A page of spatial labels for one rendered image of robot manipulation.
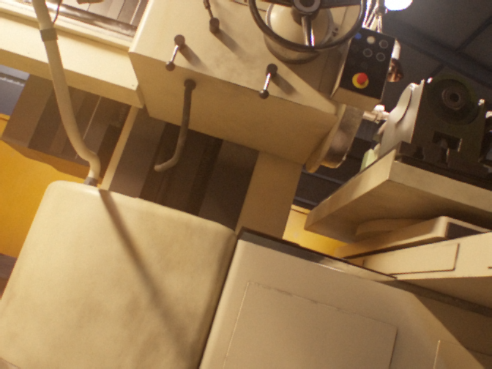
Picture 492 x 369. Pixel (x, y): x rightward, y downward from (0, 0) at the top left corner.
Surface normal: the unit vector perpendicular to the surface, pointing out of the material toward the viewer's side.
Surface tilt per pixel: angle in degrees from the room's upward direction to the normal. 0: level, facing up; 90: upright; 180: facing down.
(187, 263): 90
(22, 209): 90
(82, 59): 90
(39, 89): 90
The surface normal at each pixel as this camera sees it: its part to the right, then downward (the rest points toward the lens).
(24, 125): 0.07, -0.22
